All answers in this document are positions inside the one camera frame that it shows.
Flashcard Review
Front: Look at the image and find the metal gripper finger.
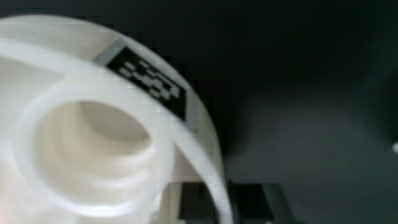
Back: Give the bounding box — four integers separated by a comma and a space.
177, 182, 301, 224

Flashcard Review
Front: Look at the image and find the white round stool seat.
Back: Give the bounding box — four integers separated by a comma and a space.
0, 15, 232, 224

